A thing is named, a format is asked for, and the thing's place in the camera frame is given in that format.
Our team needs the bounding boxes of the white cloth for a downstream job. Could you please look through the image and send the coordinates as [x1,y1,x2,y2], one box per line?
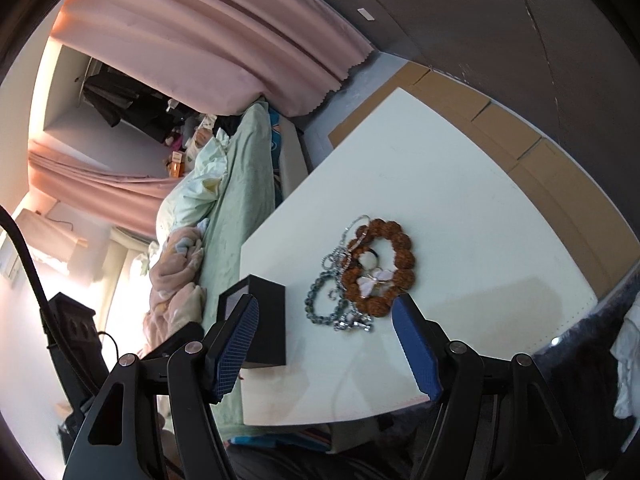
[610,305,640,421]

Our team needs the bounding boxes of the light green duvet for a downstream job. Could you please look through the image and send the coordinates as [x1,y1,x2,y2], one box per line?
[156,130,233,251]

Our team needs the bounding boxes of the wide pink curtain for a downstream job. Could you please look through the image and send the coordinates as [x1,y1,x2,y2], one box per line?
[50,0,376,116]

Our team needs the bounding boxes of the black garment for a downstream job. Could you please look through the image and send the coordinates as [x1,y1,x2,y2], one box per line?
[215,115,247,137]

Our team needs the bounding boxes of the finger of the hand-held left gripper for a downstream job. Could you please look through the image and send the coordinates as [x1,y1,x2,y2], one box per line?
[142,321,207,361]

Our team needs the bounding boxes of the crystal bead bracelet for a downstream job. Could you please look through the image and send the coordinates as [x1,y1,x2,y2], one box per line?
[320,251,353,272]

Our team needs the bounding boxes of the white pearl hair tie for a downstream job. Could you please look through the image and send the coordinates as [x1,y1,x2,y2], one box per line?
[350,247,383,271]

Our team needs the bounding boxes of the black jewelry box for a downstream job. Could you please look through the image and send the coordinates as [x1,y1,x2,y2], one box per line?
[217,275,287,367]

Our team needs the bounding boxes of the brown cardboard sheet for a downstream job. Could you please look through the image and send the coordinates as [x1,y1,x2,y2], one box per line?
[327,62,628,301]

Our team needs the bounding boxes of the white cube side table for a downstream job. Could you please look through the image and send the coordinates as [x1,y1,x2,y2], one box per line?
[240,87,601,428]

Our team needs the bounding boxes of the silver charm bracelet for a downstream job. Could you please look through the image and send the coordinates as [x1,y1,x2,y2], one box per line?
[332,310,376,335]

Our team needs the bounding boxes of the thin silver necklace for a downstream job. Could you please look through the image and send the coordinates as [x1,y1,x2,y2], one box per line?
[340,215,373,261]

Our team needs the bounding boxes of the bed with green sheet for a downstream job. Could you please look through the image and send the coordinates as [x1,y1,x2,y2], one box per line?
[197,102,283,441]

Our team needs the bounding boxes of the left hand-held gripper black cable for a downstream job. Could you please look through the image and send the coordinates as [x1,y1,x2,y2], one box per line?
[0,207,57,353]

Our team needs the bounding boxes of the grey bead bracelet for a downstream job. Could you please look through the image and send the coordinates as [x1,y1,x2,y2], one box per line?
[304,270,351,322]

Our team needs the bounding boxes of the pile of plush toys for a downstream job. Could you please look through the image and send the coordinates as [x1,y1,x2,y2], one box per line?
[165,110,236,161]

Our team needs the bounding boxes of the draped pink curtain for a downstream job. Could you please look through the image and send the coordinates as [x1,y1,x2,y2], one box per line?
[27,140,173,241]

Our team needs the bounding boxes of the brown bead bracelet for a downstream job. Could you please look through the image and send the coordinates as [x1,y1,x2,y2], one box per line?
[340,217,417,317]

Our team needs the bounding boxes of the blue printed bed skirt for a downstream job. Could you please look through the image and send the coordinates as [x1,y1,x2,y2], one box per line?
[227,110,333,453]

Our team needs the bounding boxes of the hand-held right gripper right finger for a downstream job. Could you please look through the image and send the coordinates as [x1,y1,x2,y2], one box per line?
[391,292,588,480]

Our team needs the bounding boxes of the hanging dark clothes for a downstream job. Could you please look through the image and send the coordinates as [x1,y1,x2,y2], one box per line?
[82,60,176,143]

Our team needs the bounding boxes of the pink patterned blanket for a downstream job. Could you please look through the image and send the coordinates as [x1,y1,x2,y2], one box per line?
[142,225,208,356]

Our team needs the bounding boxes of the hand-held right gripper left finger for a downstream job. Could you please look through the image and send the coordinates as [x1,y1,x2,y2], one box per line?
[62,292,261,480]

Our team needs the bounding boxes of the dark grey fuzzy rug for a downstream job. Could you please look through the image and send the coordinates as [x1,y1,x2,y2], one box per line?
[532,285,640,480]

